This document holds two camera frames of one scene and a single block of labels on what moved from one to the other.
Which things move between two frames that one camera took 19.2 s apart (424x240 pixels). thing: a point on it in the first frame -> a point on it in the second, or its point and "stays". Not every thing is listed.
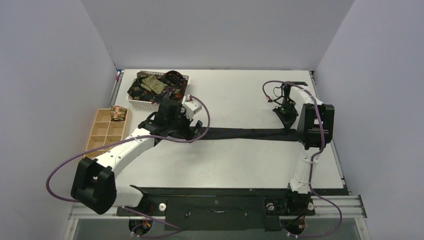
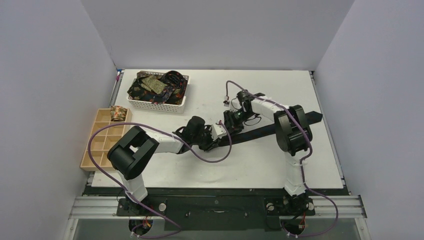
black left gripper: x=187 y=133 -> x=211 y=143
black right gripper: x=286 y=112 -> x=228 y=117
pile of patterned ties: x=172 y=84 stays
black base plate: x=228 y=209 stays
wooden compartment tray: x=105 y=132 stays
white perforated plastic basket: x=147 y=104 stays
